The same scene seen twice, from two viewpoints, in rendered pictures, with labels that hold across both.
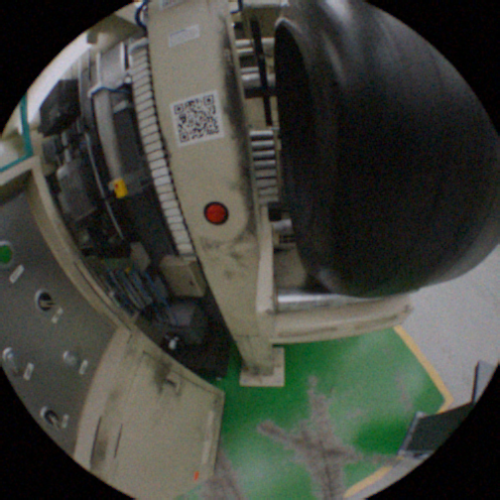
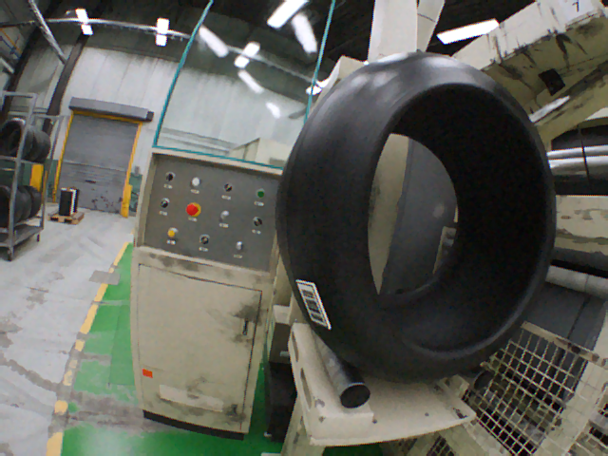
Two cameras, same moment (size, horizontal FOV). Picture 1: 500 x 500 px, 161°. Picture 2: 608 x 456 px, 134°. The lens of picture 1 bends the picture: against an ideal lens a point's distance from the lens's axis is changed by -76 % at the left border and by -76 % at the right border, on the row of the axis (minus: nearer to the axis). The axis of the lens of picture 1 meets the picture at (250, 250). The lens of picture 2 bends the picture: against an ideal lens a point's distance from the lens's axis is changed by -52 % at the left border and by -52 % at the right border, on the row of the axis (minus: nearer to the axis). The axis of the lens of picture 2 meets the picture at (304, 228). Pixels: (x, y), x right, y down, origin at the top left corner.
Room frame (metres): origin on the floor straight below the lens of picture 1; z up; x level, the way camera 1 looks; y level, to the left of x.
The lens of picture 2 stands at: (-0.07, -0.62, 1.14)
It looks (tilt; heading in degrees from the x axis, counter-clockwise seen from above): 3 degrees down; 71
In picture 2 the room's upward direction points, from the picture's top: 12 degrees clockwise
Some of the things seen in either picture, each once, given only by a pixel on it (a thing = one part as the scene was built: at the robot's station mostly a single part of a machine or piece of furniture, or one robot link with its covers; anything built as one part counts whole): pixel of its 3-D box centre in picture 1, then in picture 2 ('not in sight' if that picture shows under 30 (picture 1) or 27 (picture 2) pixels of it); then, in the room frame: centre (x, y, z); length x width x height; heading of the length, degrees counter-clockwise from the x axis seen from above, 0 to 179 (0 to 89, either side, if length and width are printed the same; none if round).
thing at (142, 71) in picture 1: (163, 148); not in sight; (0.33, 0.13, 1.19); 0.05 x 0.04 x 0.48; 170
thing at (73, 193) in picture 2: not in sight; (67, 202); (-3.81, 5.30, 0.38); 1.20 x 0.80 x 0.76; 110
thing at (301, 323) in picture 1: (346, 311); (320, 369); (0.18, -0.19, 0.83); 0.36 x 0.09 x 0.06; 80
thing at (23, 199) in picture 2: not in sight; (18, 175); (-3.02, 2.39, 0.96); 1.36 x 0.71 x 1.92; 102
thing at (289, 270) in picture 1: (329, 279); (375, 383); (0.32, -0.22, 0.80); 0.37 x 0.36 x 0.02; 170
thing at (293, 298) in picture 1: (356, 293); (329, 344); (0.18, -0.20, 0.90); 0.35 x 0.05 x 0.05; 80
